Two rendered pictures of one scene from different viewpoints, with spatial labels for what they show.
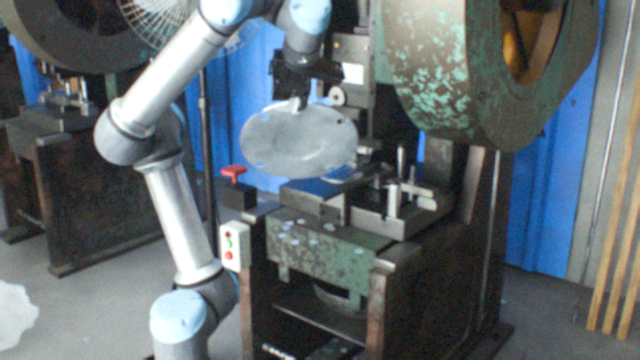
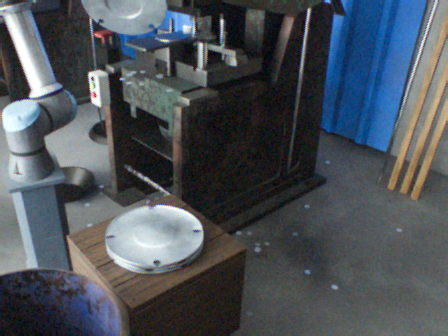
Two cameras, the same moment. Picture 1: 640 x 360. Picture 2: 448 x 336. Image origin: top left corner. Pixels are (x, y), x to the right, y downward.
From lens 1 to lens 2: 0.52 m
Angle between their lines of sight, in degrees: 17
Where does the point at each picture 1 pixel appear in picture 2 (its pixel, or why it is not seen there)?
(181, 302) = (23, 106)
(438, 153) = (254, 26)
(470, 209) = (276, 73)
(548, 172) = (382, 61)
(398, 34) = not seen: outside the picture
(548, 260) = (375, 136)
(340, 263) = (162, 102)
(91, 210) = not seen: hidden behind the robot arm
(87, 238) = not seen: hidden behind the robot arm
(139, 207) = (77, 76)
